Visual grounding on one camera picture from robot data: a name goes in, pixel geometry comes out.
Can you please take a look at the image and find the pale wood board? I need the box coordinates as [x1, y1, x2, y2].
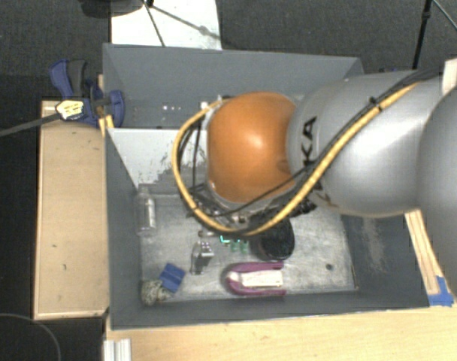
[32, 99, 111, 321]

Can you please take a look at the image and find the speckled grey stone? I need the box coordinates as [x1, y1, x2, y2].
[139, 279, 172, 308]

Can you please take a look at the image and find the blue sponge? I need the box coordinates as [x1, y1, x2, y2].
[159, 262, 186, 293]

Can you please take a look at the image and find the white flat block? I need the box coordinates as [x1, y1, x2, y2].
[238, 269, 284, 289]

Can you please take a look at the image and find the black cylinder on white bracket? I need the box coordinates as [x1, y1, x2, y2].
[288, 196, 317, 218]

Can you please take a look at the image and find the black round cup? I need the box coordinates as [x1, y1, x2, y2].
[248, 219, 296, 262]

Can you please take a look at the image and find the grey metal bin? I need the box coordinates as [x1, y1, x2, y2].
[101, 42, 431, 331]

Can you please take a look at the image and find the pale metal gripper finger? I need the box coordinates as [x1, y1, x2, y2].
[199, 240, 216, 274]
[190, 243, 204, 276]

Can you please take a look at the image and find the purple u-shaped holder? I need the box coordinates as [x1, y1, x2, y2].
[220, 261, 289, 298]

